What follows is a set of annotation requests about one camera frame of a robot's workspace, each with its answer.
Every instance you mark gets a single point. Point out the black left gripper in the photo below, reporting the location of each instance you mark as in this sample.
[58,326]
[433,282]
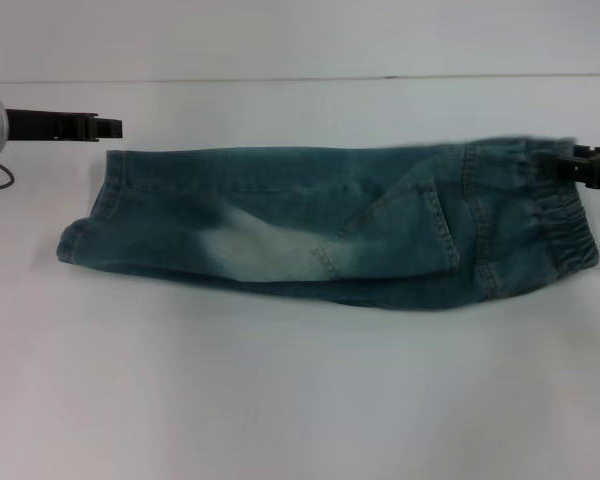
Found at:
[32,125]

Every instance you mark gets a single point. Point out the blue faded denim shorts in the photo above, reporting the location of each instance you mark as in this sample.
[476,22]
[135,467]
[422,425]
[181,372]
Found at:
[330,240]

